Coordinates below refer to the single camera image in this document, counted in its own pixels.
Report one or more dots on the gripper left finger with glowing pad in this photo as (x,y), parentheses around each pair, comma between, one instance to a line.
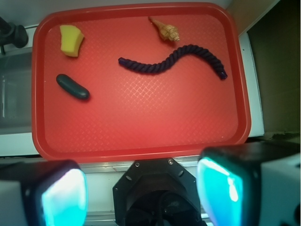
(47,193)

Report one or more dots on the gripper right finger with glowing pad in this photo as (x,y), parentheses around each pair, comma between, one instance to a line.
(253,184)

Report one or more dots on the dark green plastic pickle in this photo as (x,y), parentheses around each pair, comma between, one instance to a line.
(72,87)

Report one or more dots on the red plastic tray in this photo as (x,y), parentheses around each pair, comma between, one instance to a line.
(149,98)

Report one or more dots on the clear plastic bin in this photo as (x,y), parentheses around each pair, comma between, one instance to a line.
(15,92)

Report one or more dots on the yellow sponge piece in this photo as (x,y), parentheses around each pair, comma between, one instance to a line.
(71,39)

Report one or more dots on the black clamp knob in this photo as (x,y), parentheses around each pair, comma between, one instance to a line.
(12,34)

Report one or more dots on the tan conch seashell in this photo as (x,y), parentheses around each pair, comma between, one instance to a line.
(167,32)

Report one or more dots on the black octagonal mount plate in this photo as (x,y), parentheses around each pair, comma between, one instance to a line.
(157,192)

